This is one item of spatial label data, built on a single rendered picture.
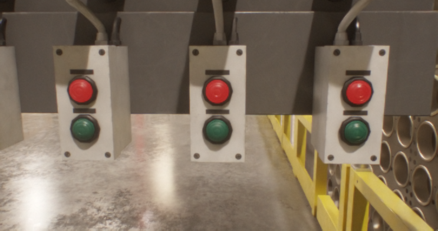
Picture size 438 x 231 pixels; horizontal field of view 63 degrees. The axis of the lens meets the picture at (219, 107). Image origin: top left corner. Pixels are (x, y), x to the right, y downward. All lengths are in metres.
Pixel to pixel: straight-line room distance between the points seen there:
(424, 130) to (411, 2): 2.06
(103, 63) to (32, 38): 0.17
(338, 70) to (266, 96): 0.13
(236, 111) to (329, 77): 0.12
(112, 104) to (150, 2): 0.18
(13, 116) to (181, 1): 0.31
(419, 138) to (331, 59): 2.22
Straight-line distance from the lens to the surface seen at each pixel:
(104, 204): 1.88
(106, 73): 0.48
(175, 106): 0.55
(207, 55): 0.45
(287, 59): 0.54
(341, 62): 0.47
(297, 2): 0.58
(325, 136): 0.48
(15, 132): 0.63
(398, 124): 2.90
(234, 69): 0.45
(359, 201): 1.20
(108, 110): 0.48
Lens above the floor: 0.77
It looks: 10 degrees down
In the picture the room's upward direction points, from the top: straight up
